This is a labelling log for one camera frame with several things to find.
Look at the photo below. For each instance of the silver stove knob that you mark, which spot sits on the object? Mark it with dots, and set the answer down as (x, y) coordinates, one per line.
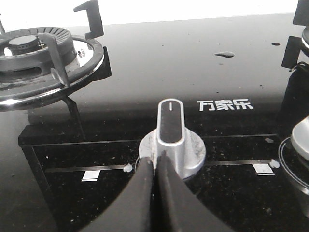
(300, 140)
(185, 148)

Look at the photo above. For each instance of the silver left stove knob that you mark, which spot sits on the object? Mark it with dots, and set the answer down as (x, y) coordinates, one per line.
(185, 148)

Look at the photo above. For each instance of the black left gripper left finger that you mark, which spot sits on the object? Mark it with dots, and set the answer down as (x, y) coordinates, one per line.
(130, 212)

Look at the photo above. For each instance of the black glass gas cooktop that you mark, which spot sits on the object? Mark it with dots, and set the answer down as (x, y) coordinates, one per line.
(244, 85)

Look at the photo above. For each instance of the left gas burner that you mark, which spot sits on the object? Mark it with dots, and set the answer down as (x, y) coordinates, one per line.
(24, 57)

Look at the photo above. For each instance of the silver right stove knob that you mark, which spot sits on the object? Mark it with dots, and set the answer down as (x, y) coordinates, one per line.
(300, 140)

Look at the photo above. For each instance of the left black pot support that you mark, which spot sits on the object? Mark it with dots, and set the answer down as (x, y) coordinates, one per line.
(91, 63)

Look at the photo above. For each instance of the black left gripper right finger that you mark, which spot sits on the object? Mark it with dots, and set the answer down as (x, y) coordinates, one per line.
(182, 211)

